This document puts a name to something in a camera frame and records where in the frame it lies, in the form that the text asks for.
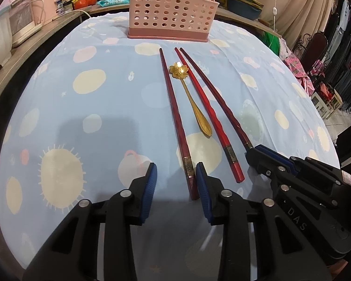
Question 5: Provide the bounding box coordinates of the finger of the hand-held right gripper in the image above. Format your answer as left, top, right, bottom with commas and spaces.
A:
245, 144, 340, 209
289, 156, 351, 186

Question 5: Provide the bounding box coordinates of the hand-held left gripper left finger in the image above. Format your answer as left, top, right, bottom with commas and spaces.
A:
23, 162, 158, 281

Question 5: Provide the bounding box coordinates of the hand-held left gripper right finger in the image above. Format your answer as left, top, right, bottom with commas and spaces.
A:
194, 162, 332, 281

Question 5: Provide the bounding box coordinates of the red chopstick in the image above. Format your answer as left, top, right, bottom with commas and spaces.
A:
174, 47, 245, 183

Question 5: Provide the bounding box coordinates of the dark maroon chopstick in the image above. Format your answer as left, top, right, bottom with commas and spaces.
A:
179, 48, 254, 153

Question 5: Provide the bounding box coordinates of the maroon wavy chopstick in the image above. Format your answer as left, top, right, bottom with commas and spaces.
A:
159, 48, 199, 200

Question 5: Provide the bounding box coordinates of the pink perforated utensil basket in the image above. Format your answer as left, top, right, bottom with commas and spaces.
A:
127, 0, 220, 42

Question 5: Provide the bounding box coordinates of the white stool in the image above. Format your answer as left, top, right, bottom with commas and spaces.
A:
311, 90, 340, 118

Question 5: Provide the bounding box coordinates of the blue dotted tablecloth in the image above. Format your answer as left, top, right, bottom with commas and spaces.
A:
0, 12, 341, 281

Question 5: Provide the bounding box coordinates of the pink patterned cloth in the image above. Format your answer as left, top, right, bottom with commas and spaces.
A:
283, 55, 315, 95

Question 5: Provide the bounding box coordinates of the green cloth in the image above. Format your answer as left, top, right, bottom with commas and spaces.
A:
263, 31, 283, 57

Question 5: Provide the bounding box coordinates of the gold flower spoon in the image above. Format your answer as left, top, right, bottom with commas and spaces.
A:
168, 61, 213, 137

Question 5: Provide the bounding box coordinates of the dark wooden chair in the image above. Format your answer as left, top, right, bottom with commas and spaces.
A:
293, 32, 329, 65

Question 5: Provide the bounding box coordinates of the row of hanging clothes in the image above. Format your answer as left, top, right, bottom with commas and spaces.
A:
321, 0, 351, 100

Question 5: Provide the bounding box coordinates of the dark blue baking dish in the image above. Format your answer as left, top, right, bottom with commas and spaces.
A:
227, 0, 264, 22

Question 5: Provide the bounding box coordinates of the beige curtain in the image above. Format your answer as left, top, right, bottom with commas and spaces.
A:
251, 0, 337, 48

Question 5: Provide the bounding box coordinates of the blue wet wipes pack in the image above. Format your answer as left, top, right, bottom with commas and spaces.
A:
97, 0, 131, 7

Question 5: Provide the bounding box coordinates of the white kitchen appliance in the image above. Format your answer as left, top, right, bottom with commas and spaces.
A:
10, 0, 43, 48

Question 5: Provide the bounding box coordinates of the pink kitchen appliance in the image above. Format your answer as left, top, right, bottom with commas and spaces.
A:
29, 0, 67, 26

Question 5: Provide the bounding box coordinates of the white cable with switch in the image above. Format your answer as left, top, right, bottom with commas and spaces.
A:
271, 0, 299, 33

